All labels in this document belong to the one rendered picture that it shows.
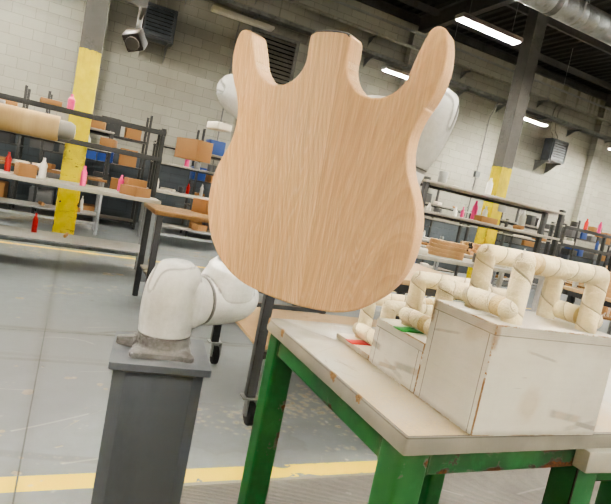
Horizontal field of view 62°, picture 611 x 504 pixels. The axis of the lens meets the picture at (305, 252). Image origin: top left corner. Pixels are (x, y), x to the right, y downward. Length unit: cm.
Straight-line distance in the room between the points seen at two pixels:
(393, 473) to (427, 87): 54
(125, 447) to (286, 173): 104
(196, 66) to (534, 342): 1158
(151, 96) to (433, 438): 1138
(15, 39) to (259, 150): 1126
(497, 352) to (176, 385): 96
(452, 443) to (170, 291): 92
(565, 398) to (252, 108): 68
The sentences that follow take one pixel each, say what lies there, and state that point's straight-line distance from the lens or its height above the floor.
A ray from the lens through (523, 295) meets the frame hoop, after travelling 83.
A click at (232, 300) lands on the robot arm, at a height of 87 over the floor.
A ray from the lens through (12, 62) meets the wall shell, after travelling 1192.
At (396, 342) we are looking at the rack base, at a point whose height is 100.
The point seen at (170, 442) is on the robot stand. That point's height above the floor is 48.
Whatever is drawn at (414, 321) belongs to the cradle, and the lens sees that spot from 98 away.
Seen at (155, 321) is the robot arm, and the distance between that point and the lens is 151.
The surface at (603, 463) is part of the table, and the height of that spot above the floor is 88.
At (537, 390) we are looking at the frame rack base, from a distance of 90.
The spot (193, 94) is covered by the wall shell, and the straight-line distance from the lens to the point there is 1207.
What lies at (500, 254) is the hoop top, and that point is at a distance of 90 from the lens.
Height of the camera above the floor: 122
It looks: 6 degrees down
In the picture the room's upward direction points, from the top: 11 degrees clockwise
